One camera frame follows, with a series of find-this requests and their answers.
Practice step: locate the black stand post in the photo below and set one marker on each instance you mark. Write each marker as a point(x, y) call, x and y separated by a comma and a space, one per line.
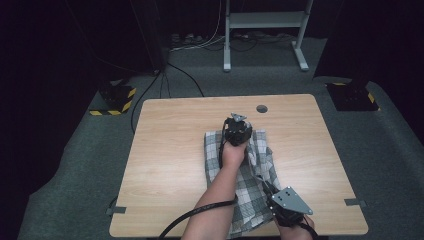
point(155, 40)

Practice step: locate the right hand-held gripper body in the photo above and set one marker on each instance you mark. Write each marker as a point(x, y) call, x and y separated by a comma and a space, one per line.
point(290, 201)

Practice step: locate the black yellow striped stand base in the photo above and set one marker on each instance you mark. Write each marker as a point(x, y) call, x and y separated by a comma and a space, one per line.
point(115, 96)
point(350, 98)

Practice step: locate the plaid button-up shirt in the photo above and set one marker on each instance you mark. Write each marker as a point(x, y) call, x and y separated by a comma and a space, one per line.
point(250, 186)

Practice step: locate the dark curtain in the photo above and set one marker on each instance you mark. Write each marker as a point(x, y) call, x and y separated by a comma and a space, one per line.
point(40, 83)
point(383, 40)

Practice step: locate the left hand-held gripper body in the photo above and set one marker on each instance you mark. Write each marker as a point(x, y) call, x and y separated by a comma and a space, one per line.
point(237, 131)

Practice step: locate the power strip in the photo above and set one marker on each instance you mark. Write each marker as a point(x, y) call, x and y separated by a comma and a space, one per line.
point(186, 38)

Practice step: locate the white metal desk frame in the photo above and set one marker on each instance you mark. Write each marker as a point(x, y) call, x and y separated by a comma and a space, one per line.
point(266, 20)

